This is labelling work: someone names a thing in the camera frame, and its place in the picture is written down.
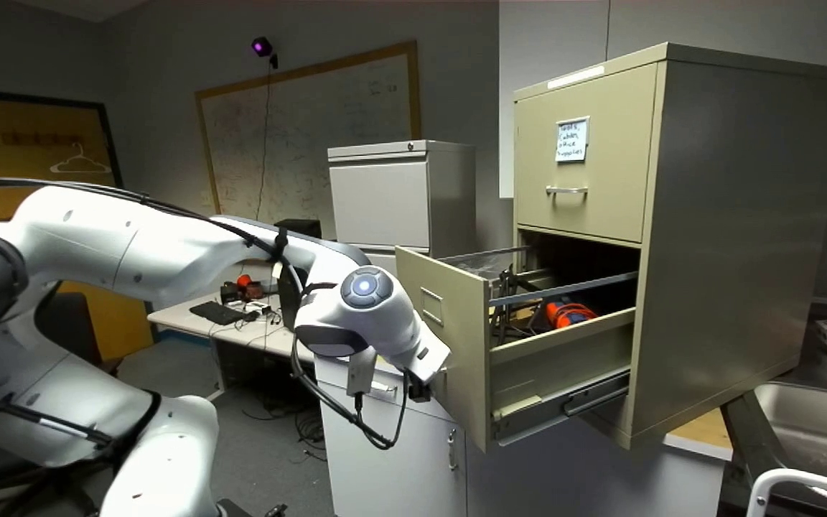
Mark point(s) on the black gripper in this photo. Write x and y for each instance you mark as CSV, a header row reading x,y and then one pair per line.
x,y
418,384

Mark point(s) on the beige drawer with card holder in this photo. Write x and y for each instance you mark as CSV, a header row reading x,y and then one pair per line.
x,y
547,369

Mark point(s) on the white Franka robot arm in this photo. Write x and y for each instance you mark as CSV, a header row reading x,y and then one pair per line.
x,y
99,239

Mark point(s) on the white base cabinet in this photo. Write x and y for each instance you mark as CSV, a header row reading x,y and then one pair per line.
x,y
394,468

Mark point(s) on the grey lateral file cabinet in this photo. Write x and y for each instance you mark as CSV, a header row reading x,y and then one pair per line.
x,y
386,201

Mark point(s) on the beige drawer with paper label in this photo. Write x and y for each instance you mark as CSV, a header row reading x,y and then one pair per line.
x,y
616,189

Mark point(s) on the beige metal file cabinet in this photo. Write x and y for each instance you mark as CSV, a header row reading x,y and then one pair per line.
x,y
738,239

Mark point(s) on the white background desk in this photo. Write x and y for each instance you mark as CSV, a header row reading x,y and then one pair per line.
x,y
243,330

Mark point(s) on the red object on desk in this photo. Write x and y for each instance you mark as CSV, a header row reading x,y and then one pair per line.
x,y
243,281

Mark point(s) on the black keyboard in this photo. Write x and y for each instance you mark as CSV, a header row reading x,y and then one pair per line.
x,y
217,311

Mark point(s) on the white paper label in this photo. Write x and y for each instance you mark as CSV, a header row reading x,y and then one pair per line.
x,y
572,139

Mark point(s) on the stainless steel sink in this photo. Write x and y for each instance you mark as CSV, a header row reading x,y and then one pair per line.
x,y
816,432

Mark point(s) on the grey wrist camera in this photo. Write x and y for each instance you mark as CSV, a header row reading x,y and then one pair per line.
x,y
359,372

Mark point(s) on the whiteboard with wooden frame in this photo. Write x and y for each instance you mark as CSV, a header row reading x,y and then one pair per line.
x,y
338,123

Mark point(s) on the camera with purple light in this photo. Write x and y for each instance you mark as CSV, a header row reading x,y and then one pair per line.
x,y
261,46

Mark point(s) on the white tubular frame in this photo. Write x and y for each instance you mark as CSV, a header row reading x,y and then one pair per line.
x,y
797,478

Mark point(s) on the yellow board with black frame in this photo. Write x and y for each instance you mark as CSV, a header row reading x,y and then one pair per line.
x,y
22,143

